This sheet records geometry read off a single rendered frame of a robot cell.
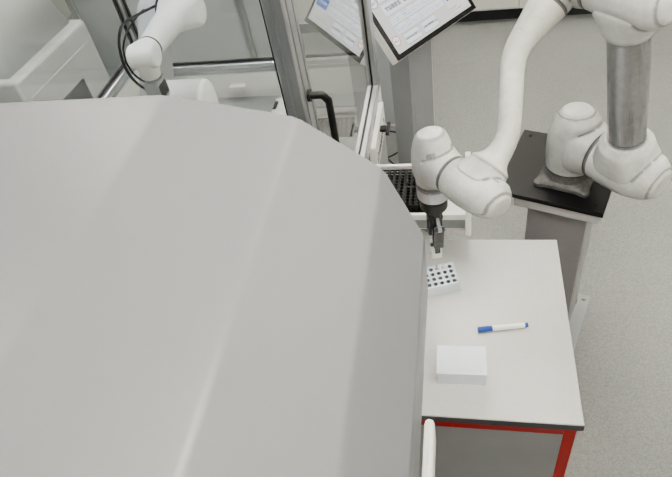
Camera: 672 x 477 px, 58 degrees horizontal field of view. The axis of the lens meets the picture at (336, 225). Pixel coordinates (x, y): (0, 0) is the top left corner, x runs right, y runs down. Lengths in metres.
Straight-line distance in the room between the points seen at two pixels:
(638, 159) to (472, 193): 0.63
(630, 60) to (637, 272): 1.51
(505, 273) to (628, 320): 1.02
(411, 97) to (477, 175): 1.45
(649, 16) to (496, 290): 0.83
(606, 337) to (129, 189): 2.28
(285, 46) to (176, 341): 0.71
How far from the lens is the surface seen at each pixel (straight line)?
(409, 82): 2.79
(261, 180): 0.74
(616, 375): 2.65
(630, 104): 1.76
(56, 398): 0.59
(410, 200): 1.92
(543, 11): 1.60
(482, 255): 1.94
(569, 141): 2.01
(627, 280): 2.96
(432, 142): 1.48
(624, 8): 1.53
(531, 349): 1.73
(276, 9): 1.15
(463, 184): 1.43
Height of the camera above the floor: 2.19
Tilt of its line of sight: 44 degrees down
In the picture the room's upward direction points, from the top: 12 degrees counter-clockwise
